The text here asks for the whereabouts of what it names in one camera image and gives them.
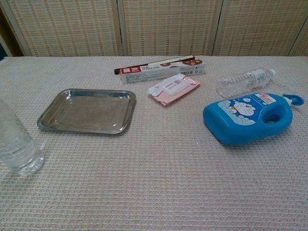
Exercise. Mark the small clear bottle green cap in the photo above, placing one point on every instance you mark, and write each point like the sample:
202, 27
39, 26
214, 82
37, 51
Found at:
16, 144

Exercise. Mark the rectangular stainless steel tray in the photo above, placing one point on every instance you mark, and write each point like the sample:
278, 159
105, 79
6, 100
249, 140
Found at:
86, 111

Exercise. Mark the blue pump detergent bottle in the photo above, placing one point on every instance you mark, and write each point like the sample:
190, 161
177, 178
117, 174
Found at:
235, 127

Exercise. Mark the clear water bottle white cap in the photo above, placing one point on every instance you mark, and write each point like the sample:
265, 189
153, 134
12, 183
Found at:
243, 81

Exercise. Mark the pink wet wipes pack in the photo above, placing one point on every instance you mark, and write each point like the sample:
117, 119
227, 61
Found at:
173, 90

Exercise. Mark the white maroon baking paper box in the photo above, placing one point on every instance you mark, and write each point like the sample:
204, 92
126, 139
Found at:
154, 69

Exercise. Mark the beige woven tablecloth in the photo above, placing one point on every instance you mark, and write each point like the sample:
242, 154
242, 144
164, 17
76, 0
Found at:
149, 180

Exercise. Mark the woven folding screen panel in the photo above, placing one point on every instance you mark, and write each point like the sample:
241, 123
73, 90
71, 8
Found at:
302, 47
67, 26
168, 26
260, 26

